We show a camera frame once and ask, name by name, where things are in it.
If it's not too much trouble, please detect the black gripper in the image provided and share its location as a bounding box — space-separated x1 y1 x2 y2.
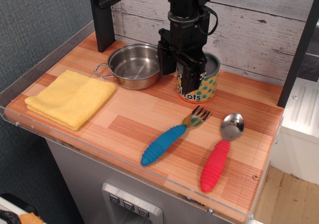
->
158 13 211 95

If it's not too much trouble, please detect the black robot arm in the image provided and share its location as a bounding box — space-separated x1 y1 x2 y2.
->
158 0 211 95

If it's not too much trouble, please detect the dark left upright post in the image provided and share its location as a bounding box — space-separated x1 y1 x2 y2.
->
90 0 115 52

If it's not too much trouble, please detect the blue handled fork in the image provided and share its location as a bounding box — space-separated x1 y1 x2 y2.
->
141 106 211 166

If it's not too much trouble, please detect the peas and carrots toy can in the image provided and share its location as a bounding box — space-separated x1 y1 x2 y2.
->
176 52 220 104

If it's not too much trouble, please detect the silver dispenser button panel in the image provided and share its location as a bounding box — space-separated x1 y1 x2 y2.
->
102 182 164 224

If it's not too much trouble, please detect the red handled spoon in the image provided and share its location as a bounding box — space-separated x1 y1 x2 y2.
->
200 113 244 193

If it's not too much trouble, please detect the small steel pot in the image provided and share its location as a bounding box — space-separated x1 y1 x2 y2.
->
94 43 161 90

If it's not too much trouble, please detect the grey toy fridge cabinet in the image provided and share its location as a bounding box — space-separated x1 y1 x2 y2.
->
47 140 249 224

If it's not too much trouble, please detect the dark upright post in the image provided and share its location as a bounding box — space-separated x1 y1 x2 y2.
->
90 0 115 52
277 0 319 108

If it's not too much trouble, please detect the folded yellow cloth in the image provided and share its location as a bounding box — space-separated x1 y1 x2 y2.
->
25 70 116 131

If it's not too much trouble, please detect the orange object bottom left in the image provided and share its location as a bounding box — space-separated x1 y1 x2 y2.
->
19 213 44 224

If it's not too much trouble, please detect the dark right upright post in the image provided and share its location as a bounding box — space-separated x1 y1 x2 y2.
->
277 0 319 108

